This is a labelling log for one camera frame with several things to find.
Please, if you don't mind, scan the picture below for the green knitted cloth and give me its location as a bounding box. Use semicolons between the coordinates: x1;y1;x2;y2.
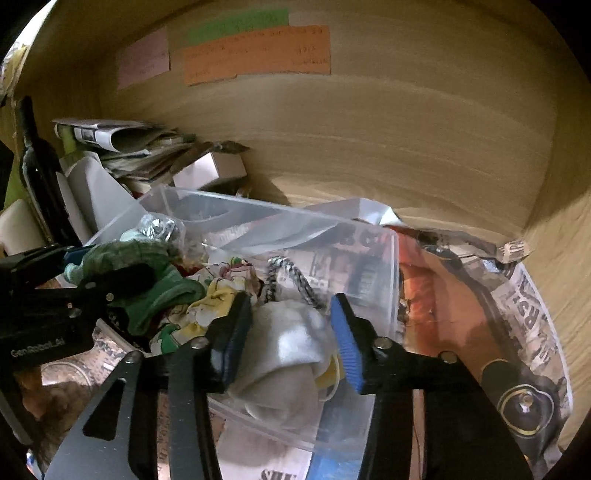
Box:
63;240;205;336

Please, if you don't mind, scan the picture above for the clear plastic storage box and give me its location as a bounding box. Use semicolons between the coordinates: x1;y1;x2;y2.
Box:
88;186;401;458

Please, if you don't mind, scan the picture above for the crinkled silver plastic bag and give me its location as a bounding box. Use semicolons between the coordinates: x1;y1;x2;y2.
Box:
135;212;185;254

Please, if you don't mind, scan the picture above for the floral patterned cloth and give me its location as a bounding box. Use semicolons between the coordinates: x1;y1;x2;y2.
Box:
149;257;263;355

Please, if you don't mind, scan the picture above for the white sock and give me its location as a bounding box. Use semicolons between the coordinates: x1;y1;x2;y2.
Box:
228;300;337;430

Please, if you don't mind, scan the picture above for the yellow sponge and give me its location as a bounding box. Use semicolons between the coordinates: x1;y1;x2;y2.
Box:
315;354;344;403

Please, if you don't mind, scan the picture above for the black strap headband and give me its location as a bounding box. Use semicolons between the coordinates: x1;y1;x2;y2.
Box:
263;255;325;310

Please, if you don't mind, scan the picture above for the white plastic sheet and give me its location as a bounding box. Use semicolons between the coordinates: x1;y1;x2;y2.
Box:
56;152;146;245

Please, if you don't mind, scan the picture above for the dark wine bottle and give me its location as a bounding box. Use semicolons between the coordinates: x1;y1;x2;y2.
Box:
17;96;80;246

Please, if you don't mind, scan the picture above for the stack of newspapers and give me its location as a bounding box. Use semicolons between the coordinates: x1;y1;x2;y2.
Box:
52;118;250;190

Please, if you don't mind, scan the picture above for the small white cardboard box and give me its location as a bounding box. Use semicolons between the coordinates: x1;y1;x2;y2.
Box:
172;152;246;190

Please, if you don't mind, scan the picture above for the pink sticky note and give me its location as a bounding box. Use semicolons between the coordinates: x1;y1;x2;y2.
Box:
117;27;170;90

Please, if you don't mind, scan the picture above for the green sticky note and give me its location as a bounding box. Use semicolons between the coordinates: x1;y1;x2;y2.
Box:
187;8;290;46

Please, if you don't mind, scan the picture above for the orange sticky note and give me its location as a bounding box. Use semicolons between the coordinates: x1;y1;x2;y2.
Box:
182;25;331;86

